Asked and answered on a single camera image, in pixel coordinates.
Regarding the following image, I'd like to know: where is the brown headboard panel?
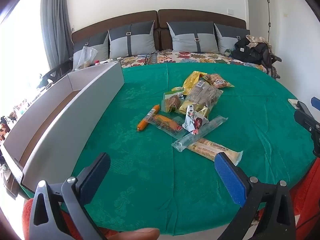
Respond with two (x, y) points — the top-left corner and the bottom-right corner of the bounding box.
(158, 9), (248, 52)
(71, 10), (159, 55)

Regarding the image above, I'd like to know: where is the long clear packet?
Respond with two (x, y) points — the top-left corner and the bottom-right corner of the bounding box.
(171, 116), (228, 153)

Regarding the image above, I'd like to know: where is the clear corn packet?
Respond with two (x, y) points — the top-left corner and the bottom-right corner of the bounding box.
(146, 114), (186, 139)

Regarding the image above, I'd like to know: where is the dark chair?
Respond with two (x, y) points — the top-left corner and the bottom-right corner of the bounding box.
(40, 60), (73, 83)

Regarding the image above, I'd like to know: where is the clear packet of brown pieces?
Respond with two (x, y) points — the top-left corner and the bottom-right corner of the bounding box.
(184, 80), (223, 111)

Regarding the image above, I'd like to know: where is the floral bedsheet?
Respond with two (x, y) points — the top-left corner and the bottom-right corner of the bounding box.
(120, 51), (275, 76)

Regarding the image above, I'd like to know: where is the clear plastic bag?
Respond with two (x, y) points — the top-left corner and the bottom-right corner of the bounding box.
(74, 45), (98, 71)

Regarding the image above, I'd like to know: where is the window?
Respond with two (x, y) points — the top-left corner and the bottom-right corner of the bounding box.
(0, 0), (50, 120)

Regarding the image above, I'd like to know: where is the black bag on bed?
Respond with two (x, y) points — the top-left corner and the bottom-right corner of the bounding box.
(231, 37), (273, 67)

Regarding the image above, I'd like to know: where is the person's left hand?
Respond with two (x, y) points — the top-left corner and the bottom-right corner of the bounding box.
(105, 228), (160, 240)

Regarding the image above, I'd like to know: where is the brown cake packet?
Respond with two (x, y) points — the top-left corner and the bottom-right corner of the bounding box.
(161, 92), (187, 114)

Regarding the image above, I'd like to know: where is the orange-red blanket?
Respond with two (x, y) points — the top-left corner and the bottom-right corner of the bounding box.
(22, 155), (320, 240)

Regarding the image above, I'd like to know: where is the grey curtain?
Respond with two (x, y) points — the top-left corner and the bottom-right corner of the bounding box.
(40, 0), (73, 70)

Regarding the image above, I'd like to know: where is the long cream packet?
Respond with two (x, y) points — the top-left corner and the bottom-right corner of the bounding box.
(186, 138), (244, 166)

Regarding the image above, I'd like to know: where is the windowsill clutter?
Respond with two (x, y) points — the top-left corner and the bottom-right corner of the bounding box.
(0, 97), (32, 142)

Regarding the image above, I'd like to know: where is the wall cable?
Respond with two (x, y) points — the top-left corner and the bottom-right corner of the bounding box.
(266, 0), (272, 43)

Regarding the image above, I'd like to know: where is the black chair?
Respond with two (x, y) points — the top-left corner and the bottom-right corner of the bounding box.
(260, 42), (282, 77)

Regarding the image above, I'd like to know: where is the orange sausage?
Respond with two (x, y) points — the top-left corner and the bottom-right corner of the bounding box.
(137, 104), (160, 132)

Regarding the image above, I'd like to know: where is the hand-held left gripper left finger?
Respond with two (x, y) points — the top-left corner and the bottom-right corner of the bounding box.
(29, 152), (112, 240)

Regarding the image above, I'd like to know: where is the beige cloth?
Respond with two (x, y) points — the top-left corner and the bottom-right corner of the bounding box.
(246, 34), (268, 48)

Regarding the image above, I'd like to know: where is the shiny gold packet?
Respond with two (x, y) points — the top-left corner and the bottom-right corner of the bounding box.
(177, 100), (211, 117)

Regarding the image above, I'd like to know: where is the white and red snack packet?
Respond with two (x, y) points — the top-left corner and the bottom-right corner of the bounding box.
(182, 104), (209, 135)

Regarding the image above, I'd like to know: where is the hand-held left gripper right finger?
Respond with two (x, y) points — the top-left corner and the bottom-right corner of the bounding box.
(214, 152), (297, 240)

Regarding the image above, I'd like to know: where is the grey two-tone pillow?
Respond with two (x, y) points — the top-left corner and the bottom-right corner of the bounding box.
(167, 21), (220, 53)
(108, 20), (157, 59)
(72, 32), (110, 71)
(214, 24), (247, 53)

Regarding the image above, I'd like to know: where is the clear nuts packet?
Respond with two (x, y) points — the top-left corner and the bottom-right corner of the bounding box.
(204, 73), (235, 89)

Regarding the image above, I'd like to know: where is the long white cardboard box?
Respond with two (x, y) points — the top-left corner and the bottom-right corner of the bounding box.
(0, 62), (125, 200)

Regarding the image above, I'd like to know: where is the long yellow packet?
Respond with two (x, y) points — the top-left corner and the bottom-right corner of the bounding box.
(172, 71), (208, 95)

